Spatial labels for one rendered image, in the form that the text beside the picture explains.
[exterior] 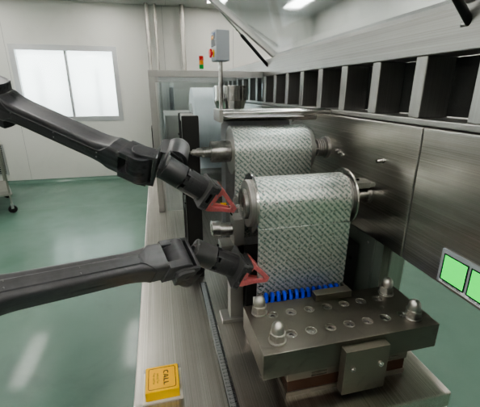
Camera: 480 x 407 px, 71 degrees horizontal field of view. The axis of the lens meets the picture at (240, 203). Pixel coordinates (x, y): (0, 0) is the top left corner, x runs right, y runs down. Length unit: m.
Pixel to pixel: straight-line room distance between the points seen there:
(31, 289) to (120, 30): 5.87
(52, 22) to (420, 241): 6.17
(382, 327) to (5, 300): 0.70
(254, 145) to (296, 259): 0.35
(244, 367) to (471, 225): 0.56
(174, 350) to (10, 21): 6.12
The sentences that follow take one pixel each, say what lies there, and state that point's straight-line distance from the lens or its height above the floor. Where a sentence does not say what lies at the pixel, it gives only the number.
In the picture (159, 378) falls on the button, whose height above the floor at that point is 0.92.
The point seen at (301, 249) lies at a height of 1.14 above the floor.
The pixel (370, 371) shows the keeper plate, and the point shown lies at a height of 0.96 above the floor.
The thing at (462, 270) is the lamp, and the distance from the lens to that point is 0.75.
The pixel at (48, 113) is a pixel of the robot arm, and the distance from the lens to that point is 0.88.
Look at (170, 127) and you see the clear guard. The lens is 1.73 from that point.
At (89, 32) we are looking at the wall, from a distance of 6.38.
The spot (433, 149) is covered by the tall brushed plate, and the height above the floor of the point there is 1.40.
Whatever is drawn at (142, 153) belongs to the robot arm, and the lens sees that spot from 0.75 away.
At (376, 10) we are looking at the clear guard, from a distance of 0.98.
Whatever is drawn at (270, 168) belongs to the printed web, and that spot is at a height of 1.29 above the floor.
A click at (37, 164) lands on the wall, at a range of 6.68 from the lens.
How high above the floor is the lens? 1.51
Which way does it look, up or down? 19 degrees down
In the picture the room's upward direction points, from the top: straight up
